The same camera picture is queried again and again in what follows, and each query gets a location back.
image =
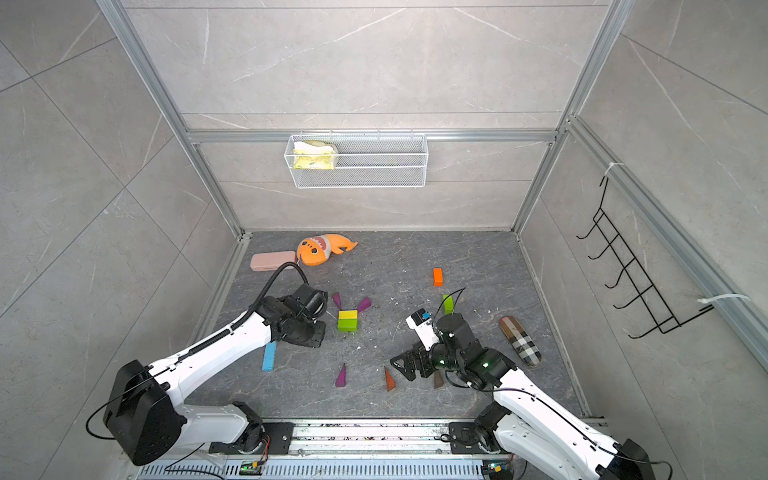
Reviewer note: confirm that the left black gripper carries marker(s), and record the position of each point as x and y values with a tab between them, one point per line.
321	328

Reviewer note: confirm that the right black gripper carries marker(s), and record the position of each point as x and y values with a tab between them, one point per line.
421	355

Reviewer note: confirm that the green rectangular block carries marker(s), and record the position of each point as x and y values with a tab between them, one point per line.
347	324

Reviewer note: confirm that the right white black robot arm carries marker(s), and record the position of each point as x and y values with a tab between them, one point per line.
521	419

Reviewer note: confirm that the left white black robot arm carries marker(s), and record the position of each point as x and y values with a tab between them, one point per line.
146	413

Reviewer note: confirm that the reddish brown wedge block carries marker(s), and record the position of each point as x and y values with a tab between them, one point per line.
390	382

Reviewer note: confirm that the light blue eraser block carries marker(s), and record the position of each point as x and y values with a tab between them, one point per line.
269	355

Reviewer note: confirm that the pink rectangular case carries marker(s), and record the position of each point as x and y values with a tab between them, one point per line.
271	261

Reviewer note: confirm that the orange fish plush toy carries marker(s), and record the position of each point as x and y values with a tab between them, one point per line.
316	250

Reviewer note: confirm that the orange rectangular block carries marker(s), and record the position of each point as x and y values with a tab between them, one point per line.
438	278

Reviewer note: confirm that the plaid brown cylinder case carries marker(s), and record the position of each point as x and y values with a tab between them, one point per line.
520	341

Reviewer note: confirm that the yellow white cloth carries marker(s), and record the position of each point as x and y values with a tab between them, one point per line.
313	155

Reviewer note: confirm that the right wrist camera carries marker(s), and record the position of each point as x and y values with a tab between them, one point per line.
421	323

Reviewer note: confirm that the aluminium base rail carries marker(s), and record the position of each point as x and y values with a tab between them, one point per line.
366	449

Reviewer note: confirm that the white wire wall basket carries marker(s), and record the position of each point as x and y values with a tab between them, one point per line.
366	160

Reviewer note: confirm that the black wire hook rack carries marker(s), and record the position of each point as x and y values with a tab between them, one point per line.
633	273

